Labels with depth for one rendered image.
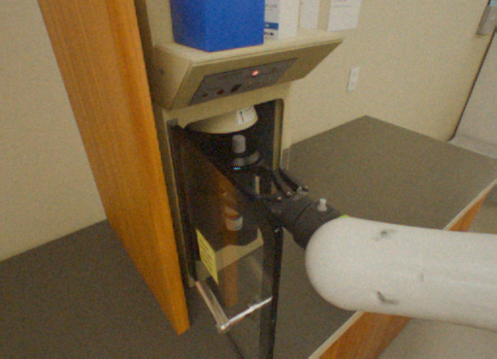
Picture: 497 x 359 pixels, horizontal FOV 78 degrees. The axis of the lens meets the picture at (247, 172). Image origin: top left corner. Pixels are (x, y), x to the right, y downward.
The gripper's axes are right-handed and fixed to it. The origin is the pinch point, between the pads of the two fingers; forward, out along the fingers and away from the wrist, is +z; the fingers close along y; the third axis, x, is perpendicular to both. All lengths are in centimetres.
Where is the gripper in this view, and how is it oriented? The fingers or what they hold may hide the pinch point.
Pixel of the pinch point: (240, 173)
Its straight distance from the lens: 69.8
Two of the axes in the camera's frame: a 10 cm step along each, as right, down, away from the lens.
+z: -6.3, -4.2, 6.5
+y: -7.8, 3.4, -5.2
